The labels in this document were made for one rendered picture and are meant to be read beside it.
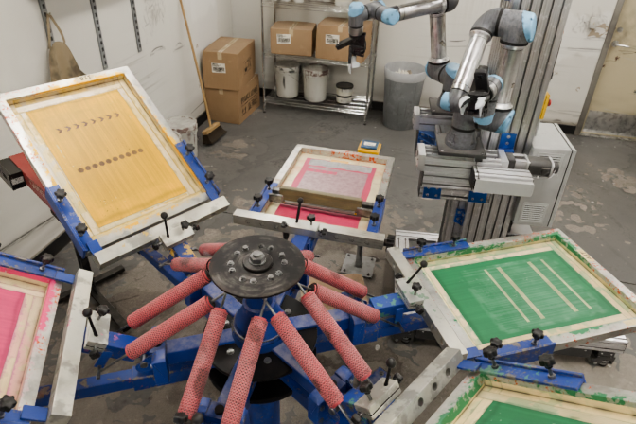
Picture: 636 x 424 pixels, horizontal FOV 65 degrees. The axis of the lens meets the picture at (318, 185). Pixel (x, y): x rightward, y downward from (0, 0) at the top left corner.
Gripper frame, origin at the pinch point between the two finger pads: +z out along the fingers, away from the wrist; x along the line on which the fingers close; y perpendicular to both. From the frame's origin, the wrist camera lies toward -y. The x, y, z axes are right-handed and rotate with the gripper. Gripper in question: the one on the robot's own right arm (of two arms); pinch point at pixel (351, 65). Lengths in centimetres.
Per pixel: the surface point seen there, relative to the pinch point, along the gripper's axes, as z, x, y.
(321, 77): 175, 224, -80
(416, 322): 19, -131, 52
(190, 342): -2, -166, -20
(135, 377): 4, -179, -35
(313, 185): 39, -55, -9
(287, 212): 31, -82, -15
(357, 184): 42, -47, 13
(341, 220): 31, -81, 12
